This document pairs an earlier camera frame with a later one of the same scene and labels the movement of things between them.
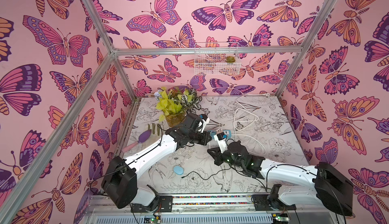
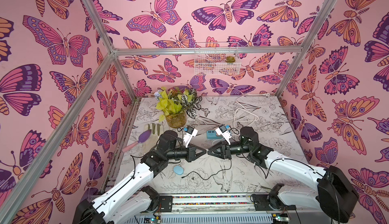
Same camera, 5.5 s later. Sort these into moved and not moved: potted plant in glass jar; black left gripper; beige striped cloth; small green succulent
Moved: black left gripper
Not moved: potted plant in glass jar; beige striped cloth; small green succulent
